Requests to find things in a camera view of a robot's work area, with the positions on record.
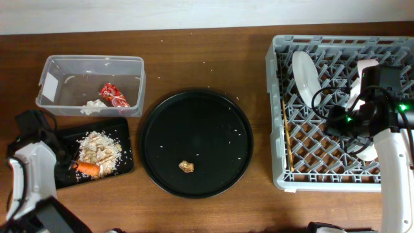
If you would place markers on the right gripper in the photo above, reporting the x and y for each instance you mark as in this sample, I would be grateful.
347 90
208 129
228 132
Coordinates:
334 114

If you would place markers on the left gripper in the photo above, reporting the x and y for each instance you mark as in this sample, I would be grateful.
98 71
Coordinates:
61 172

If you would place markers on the orange carrot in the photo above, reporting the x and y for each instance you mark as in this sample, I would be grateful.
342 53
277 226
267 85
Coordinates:
85 167

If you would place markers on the pile of rice and shells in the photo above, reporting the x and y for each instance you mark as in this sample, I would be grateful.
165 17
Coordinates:
108 153

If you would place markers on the cream paper cup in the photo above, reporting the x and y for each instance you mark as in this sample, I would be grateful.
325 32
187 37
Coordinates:
369 154

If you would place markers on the grey plate with food scraps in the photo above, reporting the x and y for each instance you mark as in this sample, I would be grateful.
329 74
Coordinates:
306 78

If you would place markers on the white tissue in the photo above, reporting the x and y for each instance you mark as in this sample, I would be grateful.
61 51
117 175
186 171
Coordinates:
92 107

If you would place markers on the wooden chopstick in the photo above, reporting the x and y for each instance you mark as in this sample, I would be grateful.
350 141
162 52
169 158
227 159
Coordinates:
287 136

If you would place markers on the pink bowl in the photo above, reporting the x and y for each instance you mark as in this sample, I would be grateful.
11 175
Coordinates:
362 64

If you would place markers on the red snack wrapper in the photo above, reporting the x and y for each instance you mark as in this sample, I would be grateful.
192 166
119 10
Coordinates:
113 95

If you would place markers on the brown food scrap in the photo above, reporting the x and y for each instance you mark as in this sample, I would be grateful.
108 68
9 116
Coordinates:
187 167

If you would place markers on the round black tray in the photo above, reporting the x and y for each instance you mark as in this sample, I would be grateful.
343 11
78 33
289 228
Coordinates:
201 127

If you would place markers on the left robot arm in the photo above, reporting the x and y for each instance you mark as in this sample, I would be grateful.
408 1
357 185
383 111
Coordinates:
34 157

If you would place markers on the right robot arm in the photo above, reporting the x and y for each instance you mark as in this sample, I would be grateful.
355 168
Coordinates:
385 119

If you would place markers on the grey dishwasher rack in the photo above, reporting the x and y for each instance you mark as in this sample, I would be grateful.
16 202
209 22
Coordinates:
323 163

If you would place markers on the black rectangular tray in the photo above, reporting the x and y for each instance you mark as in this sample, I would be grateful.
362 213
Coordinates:
116 129

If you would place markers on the clear plastic bin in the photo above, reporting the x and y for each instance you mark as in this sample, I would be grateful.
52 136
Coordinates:
69 81

